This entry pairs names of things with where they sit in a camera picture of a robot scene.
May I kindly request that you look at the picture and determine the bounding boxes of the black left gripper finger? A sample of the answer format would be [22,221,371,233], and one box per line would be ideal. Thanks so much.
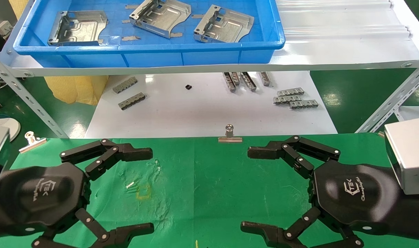
[59,138,153,181]

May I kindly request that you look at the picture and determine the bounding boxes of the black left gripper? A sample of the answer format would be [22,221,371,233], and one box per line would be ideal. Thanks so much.
[0,162,155,248]

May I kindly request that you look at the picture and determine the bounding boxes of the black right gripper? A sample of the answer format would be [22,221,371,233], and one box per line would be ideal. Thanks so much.
[240,135,403,248]

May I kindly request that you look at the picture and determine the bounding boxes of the stamped metal bracket plate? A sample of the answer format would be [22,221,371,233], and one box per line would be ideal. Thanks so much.
[47,10,109,46]
[193,4,255,43]
[129,0,192,39]

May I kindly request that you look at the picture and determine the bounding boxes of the green cloth mat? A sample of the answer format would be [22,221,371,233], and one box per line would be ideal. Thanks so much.
[0,133,419,248]

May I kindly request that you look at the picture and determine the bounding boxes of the silver binder clip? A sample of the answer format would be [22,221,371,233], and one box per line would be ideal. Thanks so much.
[19,131,47,153]
[218,124,243,143]

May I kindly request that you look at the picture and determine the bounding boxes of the large white board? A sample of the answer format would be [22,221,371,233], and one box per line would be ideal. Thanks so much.
[84,71,338,139]

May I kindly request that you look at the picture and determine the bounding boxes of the blue plastic tray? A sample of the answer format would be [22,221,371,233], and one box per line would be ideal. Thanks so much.
[13,0,286,68]

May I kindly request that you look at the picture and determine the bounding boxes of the group of grey strips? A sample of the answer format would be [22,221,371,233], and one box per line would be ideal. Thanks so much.
[240,72,257,92]

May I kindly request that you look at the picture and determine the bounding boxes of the white metal shelf board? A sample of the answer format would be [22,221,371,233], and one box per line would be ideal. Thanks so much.
[0,0,419,77]

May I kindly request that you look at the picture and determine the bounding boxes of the small grey box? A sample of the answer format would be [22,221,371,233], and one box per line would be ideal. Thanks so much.
[0,21,14,37]

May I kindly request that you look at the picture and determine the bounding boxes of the clear corrugated plastic sheet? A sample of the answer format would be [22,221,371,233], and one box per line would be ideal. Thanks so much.
[275,0,411,42]

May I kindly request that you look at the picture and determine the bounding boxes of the white round base plate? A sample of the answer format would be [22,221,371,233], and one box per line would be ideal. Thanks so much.
[0,118,21,142]

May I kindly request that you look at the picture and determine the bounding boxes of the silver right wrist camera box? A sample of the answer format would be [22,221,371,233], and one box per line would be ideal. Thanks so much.
[384,118,419,196]

